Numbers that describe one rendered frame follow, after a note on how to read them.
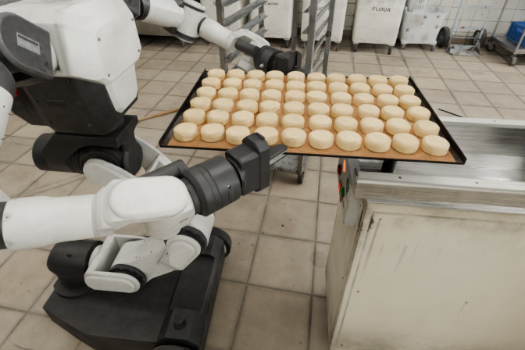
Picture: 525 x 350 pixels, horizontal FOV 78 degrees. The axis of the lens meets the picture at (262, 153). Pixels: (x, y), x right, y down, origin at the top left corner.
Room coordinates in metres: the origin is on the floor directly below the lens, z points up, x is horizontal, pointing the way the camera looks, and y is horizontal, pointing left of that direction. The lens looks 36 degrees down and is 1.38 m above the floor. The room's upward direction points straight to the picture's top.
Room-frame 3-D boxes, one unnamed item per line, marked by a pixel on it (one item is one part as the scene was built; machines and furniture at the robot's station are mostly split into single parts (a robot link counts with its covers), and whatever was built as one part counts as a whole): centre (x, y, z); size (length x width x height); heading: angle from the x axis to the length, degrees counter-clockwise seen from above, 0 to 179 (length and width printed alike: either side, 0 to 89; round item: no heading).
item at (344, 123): (0.62, -0.18, 1.01); 0.05 x 0.05 x 0.02
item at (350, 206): (0.72, -0.25, 0.77); 0.24 x 0.04 x 0.14; 174
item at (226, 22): (1.95, 0.08, 0.96); 0.64 x 0.03 x 0.03; 161
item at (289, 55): (0.99, -0.06, 1.00); 0.12 x 0.10 x 0.13; 39
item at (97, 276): (0.78, 0.55, 0.28); 0.21 x 0.20 x 0.13; 85
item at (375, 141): (0.55, -0.23, 1.01); 0.05 x 0.05 x 0.02
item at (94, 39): (0.77, 0.48, 1.10); 0.34 x 0.30 x 0.36; 175
